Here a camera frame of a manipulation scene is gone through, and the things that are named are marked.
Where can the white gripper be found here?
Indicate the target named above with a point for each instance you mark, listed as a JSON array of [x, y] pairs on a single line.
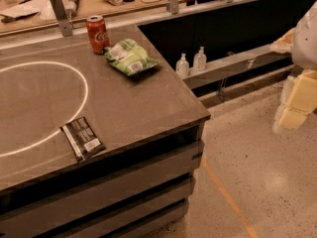
[[305, 40]]

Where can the green jalapeno chip bag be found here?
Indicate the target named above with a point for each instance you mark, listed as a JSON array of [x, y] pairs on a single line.
[[129, 57]]

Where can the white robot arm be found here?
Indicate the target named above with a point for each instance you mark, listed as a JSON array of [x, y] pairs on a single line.
[[301, 41]]

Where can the black rxbar chocolate bar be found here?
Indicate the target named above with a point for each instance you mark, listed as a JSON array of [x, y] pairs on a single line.
[[82, 139]]

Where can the right clear sanitizer bottle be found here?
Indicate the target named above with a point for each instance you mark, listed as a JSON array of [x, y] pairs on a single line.
[[200, 60]]

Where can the clear sanitizer bottle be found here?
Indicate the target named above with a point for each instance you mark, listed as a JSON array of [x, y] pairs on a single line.
[[182, 67], [200, 60]]

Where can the left clear sanitizer bottle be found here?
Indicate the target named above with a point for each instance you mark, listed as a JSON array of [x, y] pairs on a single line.
[[182, 67]]

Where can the dark drawer cabinet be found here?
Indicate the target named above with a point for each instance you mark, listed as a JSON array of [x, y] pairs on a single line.
[[123, 192]]

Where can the red coca-cola can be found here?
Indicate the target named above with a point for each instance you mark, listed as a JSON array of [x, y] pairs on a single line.
[[97, 33]]

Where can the caulk tube on bench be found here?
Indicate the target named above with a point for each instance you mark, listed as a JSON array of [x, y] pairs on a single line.
[[71, 8]]

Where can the white papers on bench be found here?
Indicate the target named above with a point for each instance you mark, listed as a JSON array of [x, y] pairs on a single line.
[[31, 7]]

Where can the grey metal bracket post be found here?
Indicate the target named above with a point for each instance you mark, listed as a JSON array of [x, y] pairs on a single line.
[[61, 17]]

